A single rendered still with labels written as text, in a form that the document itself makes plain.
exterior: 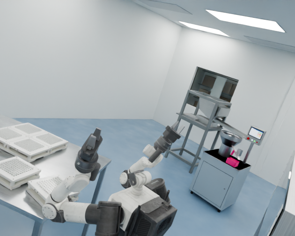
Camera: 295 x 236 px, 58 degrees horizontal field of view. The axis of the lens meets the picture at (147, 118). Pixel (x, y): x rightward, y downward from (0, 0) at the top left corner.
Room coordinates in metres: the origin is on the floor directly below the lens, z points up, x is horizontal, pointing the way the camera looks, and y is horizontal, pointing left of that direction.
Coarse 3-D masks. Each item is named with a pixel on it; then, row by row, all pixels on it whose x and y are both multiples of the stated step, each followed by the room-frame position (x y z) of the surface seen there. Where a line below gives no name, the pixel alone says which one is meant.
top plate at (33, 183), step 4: (52, 176) 1.70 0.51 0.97; (56, 176) 1.71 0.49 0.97; (60, 176) 1.73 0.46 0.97; (32, 180) 1.57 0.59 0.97; (36, 180) 1.58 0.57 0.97; (40, 180) 1.60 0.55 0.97; (32, 184) 1.53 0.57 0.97; (36, 184) 1.54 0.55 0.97; (32, 188) 1.51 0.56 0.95; (36, 188) 1.50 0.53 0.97; (40, 188) 1.52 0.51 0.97; (40, 192) 1.47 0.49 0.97; (44, 192) 1.49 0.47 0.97; (72, 192) 1.58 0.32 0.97; (76, 192) 1.60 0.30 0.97; (44, 196) 1.45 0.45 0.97
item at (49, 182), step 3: (48, 180) 1.62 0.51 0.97; (51, 180) 1.63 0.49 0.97; (54, 180) 1.64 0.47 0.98; (57, 180) 1.65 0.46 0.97; (42, 183) 1.57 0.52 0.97; (45, 183) 1.58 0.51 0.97; (48, 183) 1.59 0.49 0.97; (51, 183) 1.60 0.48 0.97; (54, 183) 1.61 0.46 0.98; (57, 183) 1.62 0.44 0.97; (45, 186) 1.54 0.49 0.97; (48, 186) 1.55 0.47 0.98; (51, 186) 1.57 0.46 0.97; (54, 186) 1.57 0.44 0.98; (48, 189) 1.52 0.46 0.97; (51, 189) 1.53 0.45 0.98
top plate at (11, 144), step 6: (24, 138) 2.13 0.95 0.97; (30, 138) 2.16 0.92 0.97; (6, 144) 1.95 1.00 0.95; (12, 144) 1.96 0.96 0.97; (42, 144) 2.12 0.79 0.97; (18, 150) 1.91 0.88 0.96; (24, 150) 1.92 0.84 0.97; (36, 150) 1.98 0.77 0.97; (42, 150) 2.02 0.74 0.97; (30, 156) 1.89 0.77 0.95
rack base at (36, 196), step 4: (28, 192) 1.53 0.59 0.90; (32, 192) 1.51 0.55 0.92; (36, 192) 1.53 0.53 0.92; (32, 196) 1.50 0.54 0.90; (36, 196) 1.49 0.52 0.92; (40, 196) 1.50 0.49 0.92; (72, 196) 1.61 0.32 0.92; (36, 200) 1.48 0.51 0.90; (40, 200) 1.46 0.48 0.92; (44, 200) 1.48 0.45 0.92; (40, 204) 1.45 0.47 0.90
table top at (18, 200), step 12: (0, 120) 2.49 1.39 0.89; (12, 120) 2.58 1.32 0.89; (72, 144) 2.48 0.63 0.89; (0, 156) 1.85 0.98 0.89; (12, 156) 1.90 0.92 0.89; (48, 156) 2.09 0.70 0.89; (60, 156) 2.16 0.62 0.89; (72, 156) 2.23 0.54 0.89; (48, 168) 1.90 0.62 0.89; (60, 168) 1.96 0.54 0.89; (72, 168) 2.02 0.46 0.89; (0, 192) 1.45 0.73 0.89; (12, 192) 1.49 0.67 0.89; (24, 192) 1.52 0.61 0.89; (12, 204) 1.38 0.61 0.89; (24, 204) 1.42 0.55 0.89; (36, 204) 1.45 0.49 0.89; (36, 216) 1.35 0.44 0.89
